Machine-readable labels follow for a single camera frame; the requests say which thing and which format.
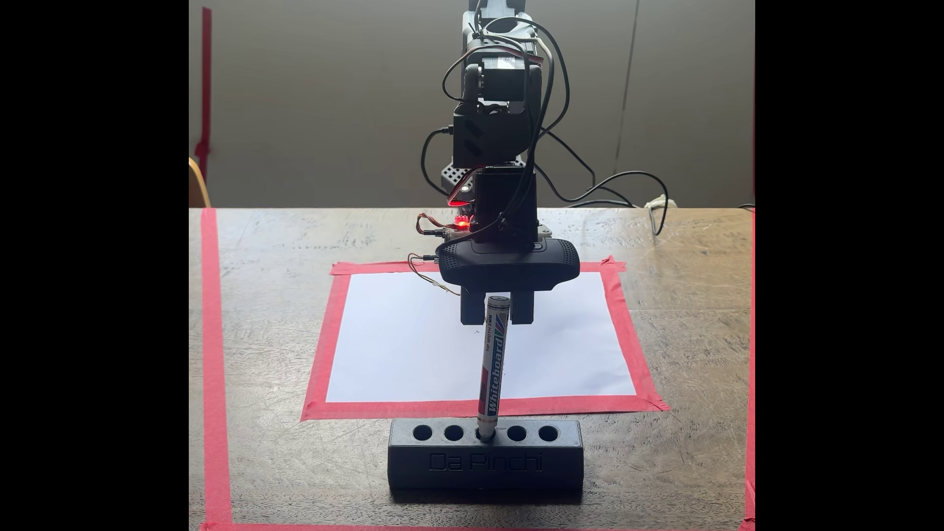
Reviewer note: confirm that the whiteboard marker pen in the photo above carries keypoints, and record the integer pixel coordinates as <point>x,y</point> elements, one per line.
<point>492,369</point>

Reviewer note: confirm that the wooden chair back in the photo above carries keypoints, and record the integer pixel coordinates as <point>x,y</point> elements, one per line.
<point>197,188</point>

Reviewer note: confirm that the long red tape strip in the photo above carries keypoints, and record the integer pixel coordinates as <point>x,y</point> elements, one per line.
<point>442,527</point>
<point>215,369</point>
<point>751,369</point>

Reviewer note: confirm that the white paper sheet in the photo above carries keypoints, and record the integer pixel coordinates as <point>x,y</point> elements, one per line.
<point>398,339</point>

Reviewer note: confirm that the black oval webcam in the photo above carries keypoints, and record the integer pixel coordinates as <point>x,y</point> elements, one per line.
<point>509,264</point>

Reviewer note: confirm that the black pen holder block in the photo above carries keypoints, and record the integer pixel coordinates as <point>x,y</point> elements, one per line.
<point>483,464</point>

